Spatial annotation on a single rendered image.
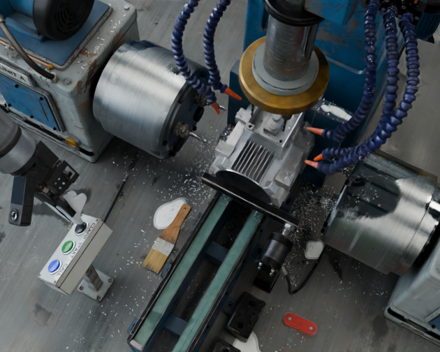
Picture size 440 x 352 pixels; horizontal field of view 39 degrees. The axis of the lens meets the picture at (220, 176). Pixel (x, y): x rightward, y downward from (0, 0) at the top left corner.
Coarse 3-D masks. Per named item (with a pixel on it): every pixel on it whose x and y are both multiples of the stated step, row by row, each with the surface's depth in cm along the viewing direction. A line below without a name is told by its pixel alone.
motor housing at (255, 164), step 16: (240, 128) 148; (240, 144) 145; (240, 160) 141; (256, 160) 141; (272, 160) 141; (288, 160) 145; (304, 160) 150; (224, 176) 153; (240, 176) 156; (256, 176) 140; (272, 176) 142; (256, 192) 155
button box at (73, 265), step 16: (96, 224) 135; (64, 240) 137; (80, 240) 134; (96, 240) 136; (64, 256) 134; (80, 256) 133; (48, 272) 132; (64, 272) 131; (80, 272) 134; (64, 288) 131
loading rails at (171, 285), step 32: (192, 224) 164; (224, 224) 165; (256, 224) 154; (192, 256) 150; (224, 256) 158; (256, 256) 160; (160, 288) 145; (224, 288) 146; (160, 320) 144; (192, 320) 143
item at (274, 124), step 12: (252, 120) 143; (264, 120) 144; (276, 120) 142; (288, 120) 144; (300, 120) 143; (252, 132) 139; (264, 132) 142; (276, 132) 141; (288, 132) 142; (252, 144) 143; (264, 144) 140; (276, 144) 138; (288, 144) 142; (276, 156) 143
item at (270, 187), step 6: (300, 126) 146; (306, 126) 146; (306, 132) 147; (216, 162) 143; (222, 162) 141; (228, 162) 142; (222, 168) 143; (264, 186) 140; (270, 186) 139; (276, 186) 140; (270, 192) 140
